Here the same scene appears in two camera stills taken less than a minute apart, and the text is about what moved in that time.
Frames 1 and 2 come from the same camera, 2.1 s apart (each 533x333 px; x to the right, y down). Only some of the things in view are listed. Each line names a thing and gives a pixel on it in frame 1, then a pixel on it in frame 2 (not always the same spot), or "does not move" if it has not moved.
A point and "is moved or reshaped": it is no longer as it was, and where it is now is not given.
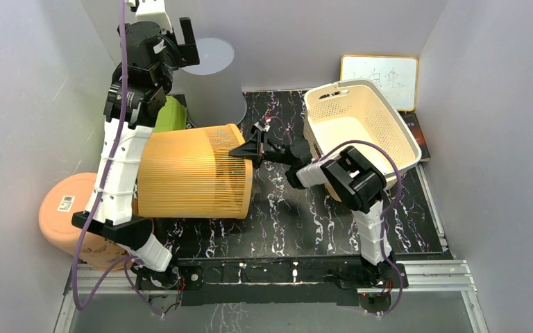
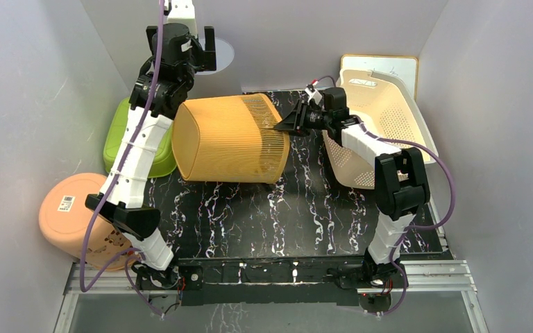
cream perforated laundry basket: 354,114 is moved or reshaped
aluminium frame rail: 441,277 does not move
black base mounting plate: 271,282 does not move
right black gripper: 251,148 -> 298,117
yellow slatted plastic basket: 189,173 -> 230,139
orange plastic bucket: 69,196 does not move
